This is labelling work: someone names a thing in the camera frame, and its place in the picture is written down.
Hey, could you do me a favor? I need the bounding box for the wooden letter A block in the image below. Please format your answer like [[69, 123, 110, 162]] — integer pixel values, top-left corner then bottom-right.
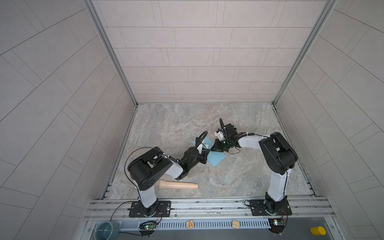
[[186, 220, 195, 230]]

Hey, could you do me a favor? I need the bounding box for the teal round bowl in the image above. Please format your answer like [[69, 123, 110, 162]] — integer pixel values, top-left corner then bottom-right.
[[94, 221, 120, 240]]

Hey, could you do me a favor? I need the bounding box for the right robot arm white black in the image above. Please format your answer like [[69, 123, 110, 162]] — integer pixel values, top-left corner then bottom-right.
[[211, 119, 298, 217]]

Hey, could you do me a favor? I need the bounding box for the beige plastic toy microphone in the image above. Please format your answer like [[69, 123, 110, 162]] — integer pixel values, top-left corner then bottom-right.
[[159, 180, 199, 190]]

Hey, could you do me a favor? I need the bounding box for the circuit board with wires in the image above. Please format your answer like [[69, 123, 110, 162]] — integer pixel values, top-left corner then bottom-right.
[[268, 219, 286, 234], [139, 221, 158, 231]]

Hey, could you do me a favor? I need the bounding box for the teal paper envelope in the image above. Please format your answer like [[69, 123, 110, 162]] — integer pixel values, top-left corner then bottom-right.
[[198, 137, 226, 167]]

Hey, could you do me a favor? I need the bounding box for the aluminium mounting rail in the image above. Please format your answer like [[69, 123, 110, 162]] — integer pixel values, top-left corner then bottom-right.
[[84, 196, 336, 221]]

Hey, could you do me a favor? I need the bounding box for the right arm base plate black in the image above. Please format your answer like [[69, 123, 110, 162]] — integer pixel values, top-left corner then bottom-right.
[[249, 199, 292, 216]]

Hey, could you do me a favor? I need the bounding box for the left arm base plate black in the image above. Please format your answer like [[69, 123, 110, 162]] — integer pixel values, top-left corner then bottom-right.
[[129, 200, 172, 218]]

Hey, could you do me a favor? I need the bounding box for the grey slotted cable duct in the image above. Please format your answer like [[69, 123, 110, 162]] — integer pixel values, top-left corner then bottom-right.
[[119, 218, 272, 231]]

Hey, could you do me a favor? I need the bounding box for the plain wooden block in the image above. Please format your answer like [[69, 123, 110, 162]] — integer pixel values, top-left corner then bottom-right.
[[232, 220, 240, 230]]

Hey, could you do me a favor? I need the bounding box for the yellow cylinder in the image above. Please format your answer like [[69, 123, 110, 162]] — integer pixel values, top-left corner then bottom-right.
[[311, 227, 327, 236]]

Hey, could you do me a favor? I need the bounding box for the left circuit board with wires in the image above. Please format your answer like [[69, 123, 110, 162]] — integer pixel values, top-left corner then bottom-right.
[[139, 221, 158, 231]]

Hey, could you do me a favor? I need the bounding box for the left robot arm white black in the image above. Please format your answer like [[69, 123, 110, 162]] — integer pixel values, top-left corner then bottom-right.
[[124, 131, 210, 218]]

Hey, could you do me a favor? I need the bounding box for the right circuit board with wires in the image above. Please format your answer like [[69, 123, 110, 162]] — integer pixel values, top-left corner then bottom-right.
[[268, 219, 286, 234]]

